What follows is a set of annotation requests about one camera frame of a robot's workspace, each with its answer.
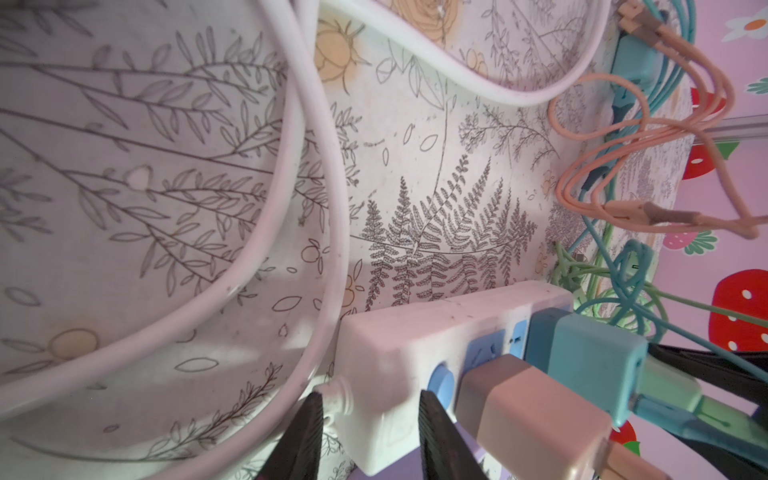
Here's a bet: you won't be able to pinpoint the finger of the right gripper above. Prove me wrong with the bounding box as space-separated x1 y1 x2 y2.
677 407 767 479
648 343 767 407

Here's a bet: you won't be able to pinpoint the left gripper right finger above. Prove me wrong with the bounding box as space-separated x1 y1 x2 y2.
418 390 487 480

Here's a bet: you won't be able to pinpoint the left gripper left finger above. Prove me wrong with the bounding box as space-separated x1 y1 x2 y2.
256 392 324 480

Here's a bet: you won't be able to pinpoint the pink charger plug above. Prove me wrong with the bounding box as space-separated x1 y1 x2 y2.
455 355 612 479

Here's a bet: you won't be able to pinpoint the blue-grey charger plug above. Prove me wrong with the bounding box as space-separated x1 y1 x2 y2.
524 308 649 427

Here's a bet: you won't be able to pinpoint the teal charger plug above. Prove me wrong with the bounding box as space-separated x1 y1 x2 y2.
611 34 663 95

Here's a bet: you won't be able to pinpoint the green charger plug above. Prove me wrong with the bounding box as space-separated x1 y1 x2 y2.
638 356 703 412

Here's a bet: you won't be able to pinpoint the purple power strip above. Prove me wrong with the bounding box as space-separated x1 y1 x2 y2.
349 423 502 480

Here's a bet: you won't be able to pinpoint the white blue power strip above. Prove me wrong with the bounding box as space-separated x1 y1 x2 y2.
316 281 573 476

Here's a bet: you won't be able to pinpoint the tangled charging cables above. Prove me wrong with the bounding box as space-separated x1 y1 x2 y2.
545 0 768 480

